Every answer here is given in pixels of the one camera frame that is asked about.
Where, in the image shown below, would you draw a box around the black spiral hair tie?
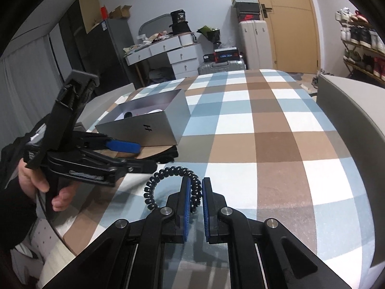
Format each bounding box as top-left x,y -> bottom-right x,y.
143,165 -> 202,214

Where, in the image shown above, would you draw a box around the person's left hand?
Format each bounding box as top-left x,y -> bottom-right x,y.
17,157 -> 80,213

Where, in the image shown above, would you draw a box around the silver open box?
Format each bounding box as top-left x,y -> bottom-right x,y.
95,89 -> 191,147

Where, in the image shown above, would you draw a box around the plaid checkered tablecloth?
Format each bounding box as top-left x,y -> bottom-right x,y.
51,69 -> 375,288

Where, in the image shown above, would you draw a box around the dark grey fridge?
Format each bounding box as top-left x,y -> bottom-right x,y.
83,19 -> 142,95

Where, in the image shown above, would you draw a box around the white drawer desk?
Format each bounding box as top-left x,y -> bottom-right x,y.
125,33 -> 203,79

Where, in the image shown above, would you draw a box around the silver aluminium suitcase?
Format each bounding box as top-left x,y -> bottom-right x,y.
198,60 -> 246,75

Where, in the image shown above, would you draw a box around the black red shoe box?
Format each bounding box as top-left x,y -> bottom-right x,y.
203,47 -> 241,63

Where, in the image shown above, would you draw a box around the green black flower bouquet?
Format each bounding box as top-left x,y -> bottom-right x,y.
197,26 -> 221,49

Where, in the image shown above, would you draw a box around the white upright suitcase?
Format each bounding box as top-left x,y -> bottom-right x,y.
239,20 -> 273,70

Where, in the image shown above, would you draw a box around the grey right nightstand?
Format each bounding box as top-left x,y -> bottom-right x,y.
316,75 -> 384,265

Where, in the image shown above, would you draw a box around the stacked shoe boxes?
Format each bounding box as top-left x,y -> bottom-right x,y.
232,0 -> 260,22

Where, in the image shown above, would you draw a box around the wooden door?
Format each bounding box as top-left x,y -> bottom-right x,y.
259,0 -> 320,74

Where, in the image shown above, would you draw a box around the wooden shoe rack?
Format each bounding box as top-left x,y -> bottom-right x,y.
335,7 -> 384,87

